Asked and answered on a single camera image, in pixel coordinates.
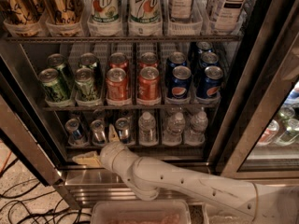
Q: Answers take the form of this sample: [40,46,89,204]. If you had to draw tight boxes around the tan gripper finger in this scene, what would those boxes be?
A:
[108,124,120,143]
[72,151,102,168]

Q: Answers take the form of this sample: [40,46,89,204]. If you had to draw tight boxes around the redbull can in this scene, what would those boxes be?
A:
[115,118,131,144]
[91,119,107,146]
[65,119,87,146]

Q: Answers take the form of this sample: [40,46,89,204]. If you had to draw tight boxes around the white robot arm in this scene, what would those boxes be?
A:
[73,140,299,224]

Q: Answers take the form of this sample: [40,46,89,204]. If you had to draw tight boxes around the front left orange can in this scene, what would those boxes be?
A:
[106,68,128,101]

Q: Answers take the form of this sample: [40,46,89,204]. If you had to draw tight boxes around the orange can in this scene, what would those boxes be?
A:
[106,68,128,101]
[108,52,129,72]
[138,52,159,68]
[138,66,160,100]

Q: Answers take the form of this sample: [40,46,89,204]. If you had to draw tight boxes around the green can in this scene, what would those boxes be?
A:
[47,53,74,89]
[75,68,99,101]
[38,68,70,103]
[78,53,102,85]

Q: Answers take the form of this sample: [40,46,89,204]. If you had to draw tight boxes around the front right orange can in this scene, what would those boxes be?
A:
[138,66,160,100]

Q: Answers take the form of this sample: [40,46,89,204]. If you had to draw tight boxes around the front left green can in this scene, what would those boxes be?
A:
[38,68,70,103]

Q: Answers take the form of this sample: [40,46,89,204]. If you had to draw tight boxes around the rear left orange can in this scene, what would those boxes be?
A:
[108,52,129,72]

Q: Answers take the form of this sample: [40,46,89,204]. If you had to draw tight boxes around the open fridge door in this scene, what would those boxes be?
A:
[0,61,63,186]

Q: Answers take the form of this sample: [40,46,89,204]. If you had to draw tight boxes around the front left pepsi can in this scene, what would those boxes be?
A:
[167,65,192,99]

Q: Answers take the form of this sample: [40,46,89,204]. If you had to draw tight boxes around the pepsi can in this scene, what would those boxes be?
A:
[197,52,220,75]
[188,41,213,61]
[165,51,187,83]
[167,65,192,99]
[196,65,223,99]

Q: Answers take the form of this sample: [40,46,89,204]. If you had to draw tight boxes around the rear right orange can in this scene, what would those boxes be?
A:
[138,52,159,68]

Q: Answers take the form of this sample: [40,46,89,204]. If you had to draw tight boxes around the rear left green can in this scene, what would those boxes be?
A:
[47,53,74,89]

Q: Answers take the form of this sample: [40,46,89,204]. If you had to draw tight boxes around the rear left pepsi can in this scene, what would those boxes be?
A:
[165,51,187,83]

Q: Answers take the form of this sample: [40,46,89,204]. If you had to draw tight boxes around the front right pepsi can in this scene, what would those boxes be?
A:
[196,65,223,99]

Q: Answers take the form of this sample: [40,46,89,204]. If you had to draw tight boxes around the middle right pepsi can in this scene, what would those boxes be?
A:
[197,52,220,75]

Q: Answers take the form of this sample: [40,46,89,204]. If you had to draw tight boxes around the rear right pepsi can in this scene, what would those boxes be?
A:
[188,41,213,61]

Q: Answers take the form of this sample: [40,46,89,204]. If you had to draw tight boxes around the right glass fridge door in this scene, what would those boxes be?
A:
[205,0,299,184]

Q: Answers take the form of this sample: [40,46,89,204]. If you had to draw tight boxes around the left water bottle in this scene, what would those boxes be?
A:
[138,111,157,146]

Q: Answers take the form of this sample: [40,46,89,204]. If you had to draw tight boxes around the water bottle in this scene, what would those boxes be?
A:
[163,112,185,147]
[184,111,208,146]
[138,111,157,146]

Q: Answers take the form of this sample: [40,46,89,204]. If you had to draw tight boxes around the left clear plastic bin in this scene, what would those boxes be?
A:
[91,200,191,224]

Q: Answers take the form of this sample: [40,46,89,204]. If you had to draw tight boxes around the clear plastic bin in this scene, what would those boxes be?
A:
[206,204,251,224]
[91,200,191,224]

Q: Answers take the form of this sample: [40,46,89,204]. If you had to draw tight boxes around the middle water bottle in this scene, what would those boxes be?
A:
[163,112,185,147]

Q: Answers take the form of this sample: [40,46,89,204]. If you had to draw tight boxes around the right water bottle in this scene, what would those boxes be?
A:
[184,111,208,146]

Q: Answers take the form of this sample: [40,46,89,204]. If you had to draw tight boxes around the right clear plastic bin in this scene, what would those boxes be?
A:
[206,204,251,224]

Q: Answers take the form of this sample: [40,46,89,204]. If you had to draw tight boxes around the left 7up bottle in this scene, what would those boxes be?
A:
[89,0,120,23]

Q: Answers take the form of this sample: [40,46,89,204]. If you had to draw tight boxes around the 7up bottle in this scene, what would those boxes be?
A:
[89,0,120,23]
[129,0,160,24]

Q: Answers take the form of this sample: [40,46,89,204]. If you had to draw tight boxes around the amber drink bottle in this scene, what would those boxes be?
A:
[44,0,84,25]
[0,0,45,25]

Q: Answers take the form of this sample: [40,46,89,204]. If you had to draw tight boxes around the right 7up bottle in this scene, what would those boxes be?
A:
[129,0,160,24]

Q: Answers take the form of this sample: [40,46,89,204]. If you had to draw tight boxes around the left tea bottle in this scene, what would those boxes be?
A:
[168,0,193,22]

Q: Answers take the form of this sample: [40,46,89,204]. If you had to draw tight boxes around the tea bottle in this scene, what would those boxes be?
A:
[168,0,193,22]
[206,0,246,34]

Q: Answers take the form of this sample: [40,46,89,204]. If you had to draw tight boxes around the left amber drink bottle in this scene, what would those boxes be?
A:
[0,0,45,25]

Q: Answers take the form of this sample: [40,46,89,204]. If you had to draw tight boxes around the right tea bottle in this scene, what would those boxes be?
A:
[206,0,246,34]

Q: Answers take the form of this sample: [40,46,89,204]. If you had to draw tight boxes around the black floor cables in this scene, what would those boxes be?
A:
[0,157,93,224]

